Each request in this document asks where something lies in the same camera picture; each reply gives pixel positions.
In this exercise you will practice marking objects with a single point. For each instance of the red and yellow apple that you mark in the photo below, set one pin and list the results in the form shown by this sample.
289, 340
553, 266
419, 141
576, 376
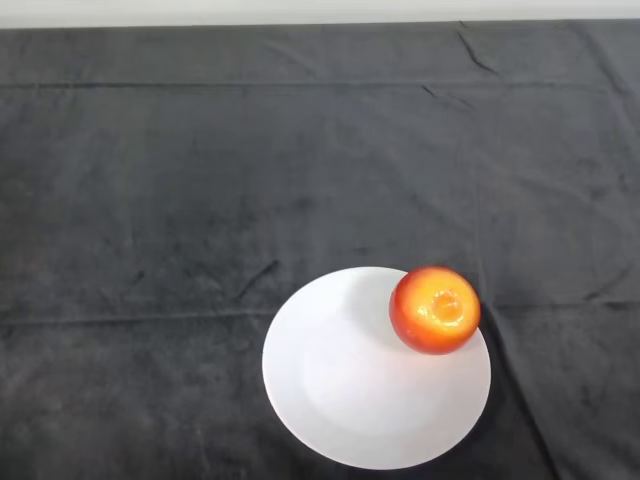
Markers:
435, 315

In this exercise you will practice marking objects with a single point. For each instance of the white round plate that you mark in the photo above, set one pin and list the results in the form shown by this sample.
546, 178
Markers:
360, 385

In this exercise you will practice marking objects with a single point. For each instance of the black cloth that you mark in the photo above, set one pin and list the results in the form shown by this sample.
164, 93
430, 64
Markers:
250, 165

